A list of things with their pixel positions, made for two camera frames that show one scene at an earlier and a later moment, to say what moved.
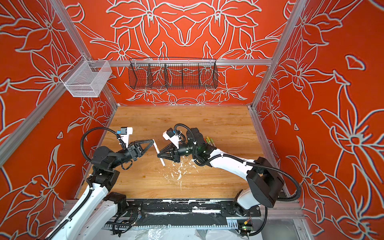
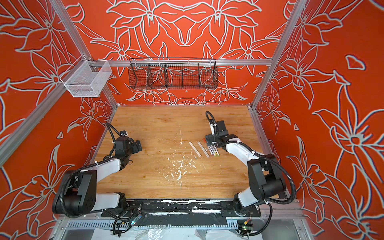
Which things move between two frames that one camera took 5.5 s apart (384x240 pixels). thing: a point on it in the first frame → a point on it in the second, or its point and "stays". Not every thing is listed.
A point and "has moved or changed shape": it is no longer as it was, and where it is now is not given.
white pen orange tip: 160,158 has moved or changed shape
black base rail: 217,207 stays
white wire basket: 86,78 stays
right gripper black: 171,158 → 209,140
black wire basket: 173,73 stays
